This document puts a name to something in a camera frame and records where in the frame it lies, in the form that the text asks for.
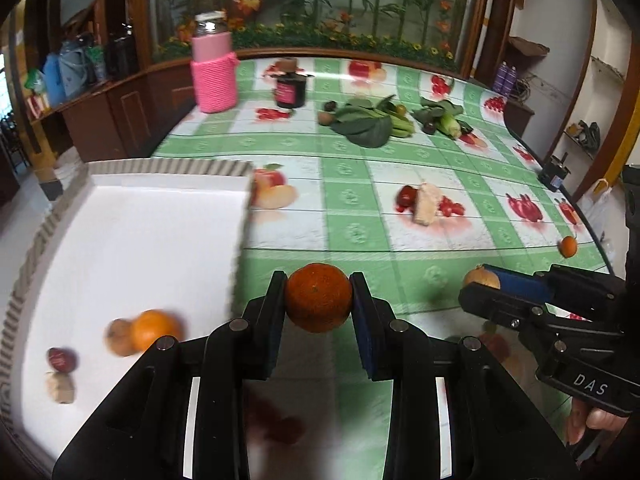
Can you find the purple bottles on shelf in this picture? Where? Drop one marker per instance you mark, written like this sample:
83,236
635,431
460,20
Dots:
505,80

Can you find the small green bok choy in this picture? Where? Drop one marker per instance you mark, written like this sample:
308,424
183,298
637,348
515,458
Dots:
441,116

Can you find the pink knitted sleeve bottle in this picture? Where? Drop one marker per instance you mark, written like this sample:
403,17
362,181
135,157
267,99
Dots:
214,63

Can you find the large green leafy vegetable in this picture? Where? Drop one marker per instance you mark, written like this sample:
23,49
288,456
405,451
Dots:
371,124

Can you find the small black device table edge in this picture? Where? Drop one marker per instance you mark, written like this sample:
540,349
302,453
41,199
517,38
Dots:
554,172

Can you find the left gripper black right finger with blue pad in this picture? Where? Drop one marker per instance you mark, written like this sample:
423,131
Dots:
496,432

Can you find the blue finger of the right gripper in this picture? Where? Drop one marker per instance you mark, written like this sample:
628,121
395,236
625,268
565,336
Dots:
577,300

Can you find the orange tangerine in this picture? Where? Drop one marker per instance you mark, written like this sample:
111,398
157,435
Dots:
318,297

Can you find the black jar pink label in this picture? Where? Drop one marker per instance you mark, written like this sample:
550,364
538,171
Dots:
290,90

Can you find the brown longan fruit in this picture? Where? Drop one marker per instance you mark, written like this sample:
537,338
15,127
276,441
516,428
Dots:
118,338

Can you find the white tray striped rim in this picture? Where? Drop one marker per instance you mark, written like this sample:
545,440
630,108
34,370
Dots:
125,237

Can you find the orange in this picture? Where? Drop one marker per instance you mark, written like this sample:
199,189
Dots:
150,325

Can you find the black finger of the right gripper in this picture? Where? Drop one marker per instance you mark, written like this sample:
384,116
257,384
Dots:
497,306

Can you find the red jujube date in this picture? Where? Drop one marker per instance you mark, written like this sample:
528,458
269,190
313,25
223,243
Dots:
62,360

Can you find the brown kiwi fruit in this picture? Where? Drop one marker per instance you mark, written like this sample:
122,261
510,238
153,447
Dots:
325,118

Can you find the green checkered tablecloth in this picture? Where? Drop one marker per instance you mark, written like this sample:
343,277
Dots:
323,199

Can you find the grey kettle jug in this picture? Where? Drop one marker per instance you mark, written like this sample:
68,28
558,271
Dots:
73,68

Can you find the person's hand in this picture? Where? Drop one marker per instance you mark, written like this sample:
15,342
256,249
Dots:
583,417

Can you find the brown tape roll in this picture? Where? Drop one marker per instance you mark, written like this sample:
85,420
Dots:
287,65

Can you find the beige ginger chunk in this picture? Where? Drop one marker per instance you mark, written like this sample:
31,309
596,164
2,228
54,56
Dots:
428,198

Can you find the small orange kumquat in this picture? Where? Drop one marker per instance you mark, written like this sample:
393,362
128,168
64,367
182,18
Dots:
568,246

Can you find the beige ginger piece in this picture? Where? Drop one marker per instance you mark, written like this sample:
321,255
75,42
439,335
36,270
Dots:
60,387

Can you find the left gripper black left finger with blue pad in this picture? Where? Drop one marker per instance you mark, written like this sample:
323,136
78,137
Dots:
139,430

